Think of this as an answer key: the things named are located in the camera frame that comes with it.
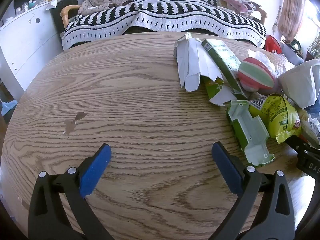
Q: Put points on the potted plant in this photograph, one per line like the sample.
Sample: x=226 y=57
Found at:
x=315 y=47

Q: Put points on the green box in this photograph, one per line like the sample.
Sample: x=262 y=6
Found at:
x=222 y=52

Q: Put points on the pink green striped ball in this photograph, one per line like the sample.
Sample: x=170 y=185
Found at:
x=255 y=73

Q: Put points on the small dark frame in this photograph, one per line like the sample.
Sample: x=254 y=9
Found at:
x=297 y=45

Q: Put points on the wooden frame sofa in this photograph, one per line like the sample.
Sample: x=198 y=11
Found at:
x=65 y=11

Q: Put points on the pink cartoon pillow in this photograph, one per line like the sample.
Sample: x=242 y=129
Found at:
x=237 y=2

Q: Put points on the white cabinet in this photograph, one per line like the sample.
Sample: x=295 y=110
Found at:
x=25 y=42

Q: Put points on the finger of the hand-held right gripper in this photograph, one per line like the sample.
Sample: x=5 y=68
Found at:
x=296 y=143

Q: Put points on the green white toy car chassis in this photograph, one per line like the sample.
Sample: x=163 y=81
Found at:
x=252 y=130

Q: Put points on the white paper bag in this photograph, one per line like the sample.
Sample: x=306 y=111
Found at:
x=300 y=85

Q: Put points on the red plastic bag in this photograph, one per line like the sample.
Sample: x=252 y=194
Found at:
x=272 y=45

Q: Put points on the beige plush toy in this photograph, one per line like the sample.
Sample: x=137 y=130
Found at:
x=100 y=1

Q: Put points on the torn white carton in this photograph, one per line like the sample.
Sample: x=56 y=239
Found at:
x=190 y=60

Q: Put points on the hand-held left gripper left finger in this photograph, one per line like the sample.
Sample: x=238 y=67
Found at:
x=96 y=170

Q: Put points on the black bag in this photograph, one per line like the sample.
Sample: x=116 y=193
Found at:
x=62 y=2

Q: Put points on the hanging wall ornament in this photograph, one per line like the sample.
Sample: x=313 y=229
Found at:
x=276 y=20

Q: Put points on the brown patterned curtain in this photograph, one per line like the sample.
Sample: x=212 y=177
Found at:
x=291 y=12

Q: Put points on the yellow green snack packet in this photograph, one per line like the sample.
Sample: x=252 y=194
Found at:
x=282 y=117

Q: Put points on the green torn carton piece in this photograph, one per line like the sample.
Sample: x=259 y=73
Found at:
x=217 y=92

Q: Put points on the black white striped blanket sofa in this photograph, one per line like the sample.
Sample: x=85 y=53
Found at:
x=155 y=12

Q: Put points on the clear plastic bag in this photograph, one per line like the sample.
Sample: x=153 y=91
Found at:
x=265 y=57

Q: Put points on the light blue plastic bag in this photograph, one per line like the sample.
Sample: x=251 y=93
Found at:
x=7 y=107

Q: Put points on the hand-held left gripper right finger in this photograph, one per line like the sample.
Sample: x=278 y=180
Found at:
x=226 y=170

